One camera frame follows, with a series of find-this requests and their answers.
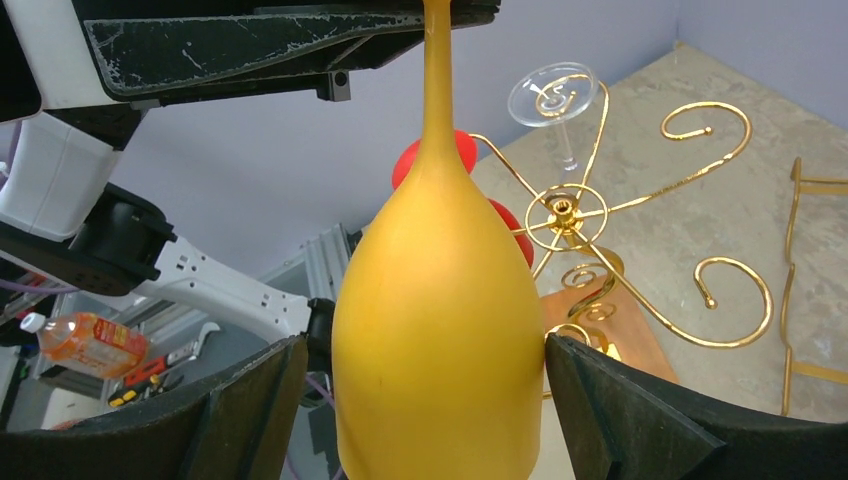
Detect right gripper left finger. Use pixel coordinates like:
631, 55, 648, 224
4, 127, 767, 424
1, 336, 308, 479

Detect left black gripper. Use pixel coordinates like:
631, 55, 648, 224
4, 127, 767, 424
1, 1, 133, 124

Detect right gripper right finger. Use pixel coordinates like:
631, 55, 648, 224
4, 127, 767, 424
545, 334, 847, 479

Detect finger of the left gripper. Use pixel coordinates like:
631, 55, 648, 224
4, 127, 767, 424
82, 0, 503, 104

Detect yellow goblet front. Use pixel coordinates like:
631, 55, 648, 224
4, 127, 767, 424
332, 1, 544, 479

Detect gold swirl wine glass rack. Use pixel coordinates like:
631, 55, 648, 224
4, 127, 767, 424
470, 81, 775, 402

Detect red plastic goblet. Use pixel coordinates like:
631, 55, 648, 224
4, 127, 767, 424
391, 130, 534, 267

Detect clear wine glass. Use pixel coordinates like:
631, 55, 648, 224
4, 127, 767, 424
507, 61, 599, 172

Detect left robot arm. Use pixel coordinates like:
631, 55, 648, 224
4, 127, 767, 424
1, 1, 425, 342

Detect orange drink bottle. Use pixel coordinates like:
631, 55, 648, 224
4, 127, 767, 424
20, 312, 148, 380

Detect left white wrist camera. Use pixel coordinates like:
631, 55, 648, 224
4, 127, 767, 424
1, 113, 119, 241

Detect red handled pliers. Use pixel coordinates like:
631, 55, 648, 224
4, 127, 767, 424
107, 322, 222, 408

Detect aluminium rail frame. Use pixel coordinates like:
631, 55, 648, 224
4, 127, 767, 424
55, 225, 350, 344

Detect gold tall wire rack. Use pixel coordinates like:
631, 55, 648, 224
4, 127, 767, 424
779, 156, 847, 418

